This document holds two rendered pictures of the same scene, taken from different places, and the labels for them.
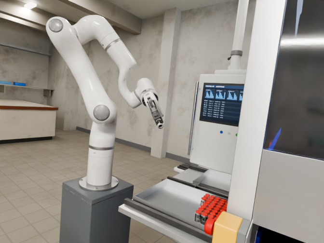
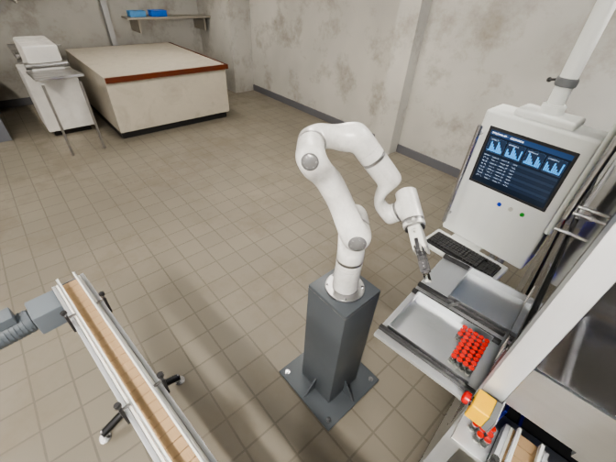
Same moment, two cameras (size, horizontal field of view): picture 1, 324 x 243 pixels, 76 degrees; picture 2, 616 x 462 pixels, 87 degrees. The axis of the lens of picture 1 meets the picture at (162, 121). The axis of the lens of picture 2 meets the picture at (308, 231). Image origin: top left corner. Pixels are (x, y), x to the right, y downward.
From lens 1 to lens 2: 79 cm
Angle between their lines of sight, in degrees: 34
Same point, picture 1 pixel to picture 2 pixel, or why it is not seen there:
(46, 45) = not seen: outside the picture
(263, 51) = (568, 308)
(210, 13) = not seen: outside the picture
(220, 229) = (475, 410)
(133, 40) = not seen: outside the picture
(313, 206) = (561, 418)
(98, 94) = (353, 223)
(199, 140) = (462, 204)
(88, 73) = (342, 197)
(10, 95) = (148, 33)
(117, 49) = (380, 170)
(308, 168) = (569, 399)
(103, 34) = (363, 155)
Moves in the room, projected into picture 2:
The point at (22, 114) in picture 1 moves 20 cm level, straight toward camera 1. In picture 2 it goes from (182, 82) to (183, 86)
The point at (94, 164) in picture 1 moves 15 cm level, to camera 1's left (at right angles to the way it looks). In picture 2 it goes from (344, 279) to (311, 273)
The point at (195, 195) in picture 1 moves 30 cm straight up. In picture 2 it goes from (449, 316) to (474, 268)
